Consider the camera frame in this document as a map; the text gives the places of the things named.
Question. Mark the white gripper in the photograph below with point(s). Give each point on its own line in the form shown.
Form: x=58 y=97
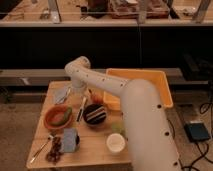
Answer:
x=78 y=90

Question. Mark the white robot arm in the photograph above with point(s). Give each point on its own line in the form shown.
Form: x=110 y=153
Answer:
x=150 y=144

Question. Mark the grey folded cloth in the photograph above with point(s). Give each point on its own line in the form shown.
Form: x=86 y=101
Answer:
x=61 y=94

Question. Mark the orange toy fruit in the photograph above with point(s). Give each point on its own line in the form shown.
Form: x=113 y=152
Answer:
x=97 y=99

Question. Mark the black bowl with striped cake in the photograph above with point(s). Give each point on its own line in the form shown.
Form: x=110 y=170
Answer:
x=94 y=114

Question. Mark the orange bowl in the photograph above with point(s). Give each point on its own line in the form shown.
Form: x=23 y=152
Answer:
x=51 y=113

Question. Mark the green avocado toy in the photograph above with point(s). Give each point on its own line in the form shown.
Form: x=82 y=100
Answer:
x=61 y=118

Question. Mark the wooden table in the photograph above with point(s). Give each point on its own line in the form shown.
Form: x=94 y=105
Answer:
x=92 y=151

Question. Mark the blue sponge block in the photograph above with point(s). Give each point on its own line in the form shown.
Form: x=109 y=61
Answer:
x=69 y=140

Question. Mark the black mug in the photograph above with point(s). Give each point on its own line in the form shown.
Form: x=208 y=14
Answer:
x=77 y=140

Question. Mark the small thin paintbrush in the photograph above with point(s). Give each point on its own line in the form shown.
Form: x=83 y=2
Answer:
x=50 y=137

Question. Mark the white cup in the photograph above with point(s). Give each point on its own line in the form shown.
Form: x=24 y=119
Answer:
x=115 y=143

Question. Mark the brown grape cluster toy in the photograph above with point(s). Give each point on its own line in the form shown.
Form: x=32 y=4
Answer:
x=54 y=154

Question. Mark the black foot pedal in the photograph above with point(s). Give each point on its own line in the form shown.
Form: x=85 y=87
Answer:
x=196 y=132

